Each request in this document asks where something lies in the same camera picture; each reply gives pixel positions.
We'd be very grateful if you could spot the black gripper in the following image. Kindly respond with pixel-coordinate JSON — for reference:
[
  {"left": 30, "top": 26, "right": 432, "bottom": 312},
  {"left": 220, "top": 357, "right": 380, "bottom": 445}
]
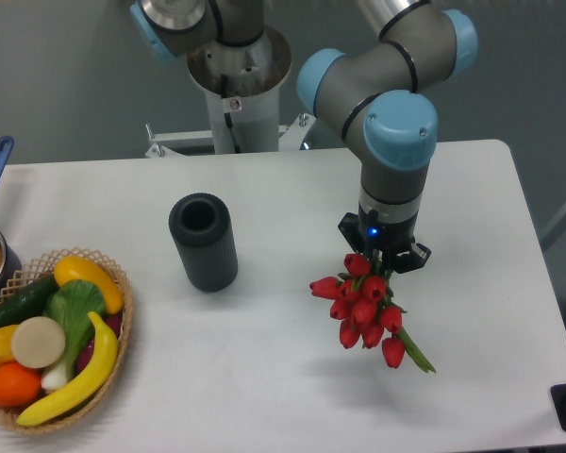
[{"left": 338, "top": 206, "right": 431, "bottom": 289}]

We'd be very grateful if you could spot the green cucumber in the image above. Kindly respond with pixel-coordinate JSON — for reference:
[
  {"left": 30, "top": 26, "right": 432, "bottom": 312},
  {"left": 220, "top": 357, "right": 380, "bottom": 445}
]
[{"left": 0, "top": 275, "right": 58, "bottom": 327}]

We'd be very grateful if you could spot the dark red vegetable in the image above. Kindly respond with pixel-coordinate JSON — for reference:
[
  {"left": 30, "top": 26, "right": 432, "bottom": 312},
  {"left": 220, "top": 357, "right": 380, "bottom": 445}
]
[{"left": 75, "top": 313, "right": 122, "bottom": 375}]

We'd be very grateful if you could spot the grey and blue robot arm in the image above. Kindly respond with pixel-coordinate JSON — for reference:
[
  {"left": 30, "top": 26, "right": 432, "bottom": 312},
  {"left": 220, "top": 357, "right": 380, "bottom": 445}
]
[{"left": 130, "top": 1, "right": 478, "bottom": 276}]

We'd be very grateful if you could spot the orange fruit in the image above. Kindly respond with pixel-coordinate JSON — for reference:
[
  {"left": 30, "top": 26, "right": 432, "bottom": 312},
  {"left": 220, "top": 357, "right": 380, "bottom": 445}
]
[{"left": 0, "top": 361, "right": 41, "bottom": 408}]

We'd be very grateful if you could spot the red tulip bouquet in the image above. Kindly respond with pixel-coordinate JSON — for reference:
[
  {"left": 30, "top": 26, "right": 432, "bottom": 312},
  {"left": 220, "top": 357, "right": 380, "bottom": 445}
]
[{"left": 309, "top": 253, "right": 435, "bottom": 373}]

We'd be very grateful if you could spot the woven wicker basket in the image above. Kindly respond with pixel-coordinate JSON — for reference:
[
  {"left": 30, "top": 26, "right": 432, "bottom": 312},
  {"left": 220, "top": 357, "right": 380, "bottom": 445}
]
[{"left": 0, "top": 247, "right": 134, "bottom": 435}]

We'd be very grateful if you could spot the black cable on pedestal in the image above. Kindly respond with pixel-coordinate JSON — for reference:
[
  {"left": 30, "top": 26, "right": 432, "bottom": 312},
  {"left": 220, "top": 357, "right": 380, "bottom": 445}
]
[{"left": 219, "top": 74, "right": 241, "bottom": 154}]

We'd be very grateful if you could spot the yellow banana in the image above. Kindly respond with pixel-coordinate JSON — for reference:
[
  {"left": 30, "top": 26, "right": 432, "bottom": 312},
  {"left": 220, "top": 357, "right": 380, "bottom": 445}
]
[{"left": 16, "top": 311, "right": 118, "bottom": 428}]

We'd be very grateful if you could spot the beige round disc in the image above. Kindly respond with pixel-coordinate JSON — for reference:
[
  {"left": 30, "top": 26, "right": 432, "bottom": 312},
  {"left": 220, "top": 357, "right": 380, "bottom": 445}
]
[{"left": 10, "top": 316, "right": 65, "bottom": 369}]

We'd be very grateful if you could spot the green bok choy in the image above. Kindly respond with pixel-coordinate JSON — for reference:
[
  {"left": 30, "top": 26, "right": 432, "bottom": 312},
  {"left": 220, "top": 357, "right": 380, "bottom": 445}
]
[{"left": 42, "top": 279, "right": 105, "bottom": 394}]

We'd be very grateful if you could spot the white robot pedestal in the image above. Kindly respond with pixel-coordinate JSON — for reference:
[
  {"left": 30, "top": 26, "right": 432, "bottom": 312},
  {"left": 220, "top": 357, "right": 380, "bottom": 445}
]
[{"left": 145, "top": 25, "right": 316, "bottom": 158}]

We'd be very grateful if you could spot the dark grey ribbed vase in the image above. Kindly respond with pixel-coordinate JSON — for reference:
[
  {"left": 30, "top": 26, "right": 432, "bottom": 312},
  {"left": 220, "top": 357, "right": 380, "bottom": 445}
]
[{"left": 168, "top": 193, "right": 239, "bottom": 293}]

